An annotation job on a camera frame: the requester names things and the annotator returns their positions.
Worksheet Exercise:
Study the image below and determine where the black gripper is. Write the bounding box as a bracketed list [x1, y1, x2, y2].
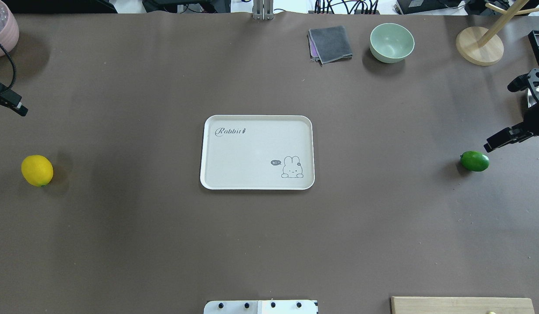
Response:
[484, 68, 539, 153]

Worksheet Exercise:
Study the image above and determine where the yellow lemon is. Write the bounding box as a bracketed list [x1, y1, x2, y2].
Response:
[21, 155, 54, 187]

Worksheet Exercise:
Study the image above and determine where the white rabbit tray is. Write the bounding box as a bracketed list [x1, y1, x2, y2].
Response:
[200, 115, 315, 190]

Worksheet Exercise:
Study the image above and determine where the green lime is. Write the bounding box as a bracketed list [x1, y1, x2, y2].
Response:
[460, 151, 490, 172]

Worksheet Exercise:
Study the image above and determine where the pink bowl with ice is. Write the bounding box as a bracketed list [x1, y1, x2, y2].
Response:
[0, 0, 20, 52]

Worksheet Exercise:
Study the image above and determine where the wooden cup stand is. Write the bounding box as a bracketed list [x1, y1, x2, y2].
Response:
[456, 0, 539, 66]

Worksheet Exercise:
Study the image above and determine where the green bowl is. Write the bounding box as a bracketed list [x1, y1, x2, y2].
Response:
[370, 23, 416, 64]

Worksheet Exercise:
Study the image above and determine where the grey folded cloth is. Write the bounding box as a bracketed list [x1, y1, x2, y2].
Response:
[307, 25, 353, 65]

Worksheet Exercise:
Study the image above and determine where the wooden cutting board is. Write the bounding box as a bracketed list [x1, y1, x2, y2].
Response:
[390, 296, 535, 314]

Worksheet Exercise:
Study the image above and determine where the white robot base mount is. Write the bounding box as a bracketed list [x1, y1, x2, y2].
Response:
[203, 299, 319, 314]

